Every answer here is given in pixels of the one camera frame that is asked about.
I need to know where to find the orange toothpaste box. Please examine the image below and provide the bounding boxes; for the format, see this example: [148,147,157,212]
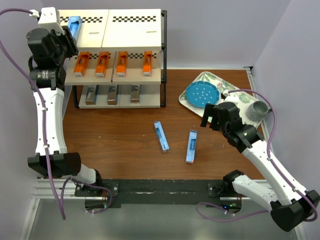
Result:
[73,51,91,77]
[142,51,153,77]
[95,51,110,79]
[116,51,128,78]

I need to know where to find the blue toothpaste box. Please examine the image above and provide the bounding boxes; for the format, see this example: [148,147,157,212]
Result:
[154,121,170,153]
[67,16,82,41]
[185,130,198,164]

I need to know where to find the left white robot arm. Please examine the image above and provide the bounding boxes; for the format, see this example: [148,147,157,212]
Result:
[26,26,104,196]

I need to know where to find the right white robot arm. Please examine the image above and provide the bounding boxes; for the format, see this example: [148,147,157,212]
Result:
[200,102,320,232]

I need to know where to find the beige three-tier shelf rack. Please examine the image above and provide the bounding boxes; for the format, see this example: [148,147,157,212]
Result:
[56,9,168,109]

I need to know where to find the blue dotted plate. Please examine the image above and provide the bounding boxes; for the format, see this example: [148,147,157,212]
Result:
[185,81,221,109]

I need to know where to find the grey ceramic mug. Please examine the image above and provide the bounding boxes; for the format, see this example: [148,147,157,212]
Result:
[246,101,272,122]

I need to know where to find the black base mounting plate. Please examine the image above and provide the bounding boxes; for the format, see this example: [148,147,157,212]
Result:
[74,178,252,210]

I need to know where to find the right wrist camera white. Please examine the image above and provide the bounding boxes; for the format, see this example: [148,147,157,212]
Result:
[220,90,240,106]

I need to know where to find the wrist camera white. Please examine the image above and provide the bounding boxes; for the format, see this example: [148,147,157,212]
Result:
[220,90,240,106]
[29,7,65,36]

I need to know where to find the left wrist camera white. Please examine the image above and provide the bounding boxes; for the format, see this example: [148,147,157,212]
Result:
[29,7,65,36]

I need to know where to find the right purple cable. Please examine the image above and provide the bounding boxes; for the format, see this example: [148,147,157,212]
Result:
[195,89,319,223]

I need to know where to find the aluminium frame rail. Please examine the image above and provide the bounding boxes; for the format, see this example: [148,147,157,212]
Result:
[20,179,307,240]

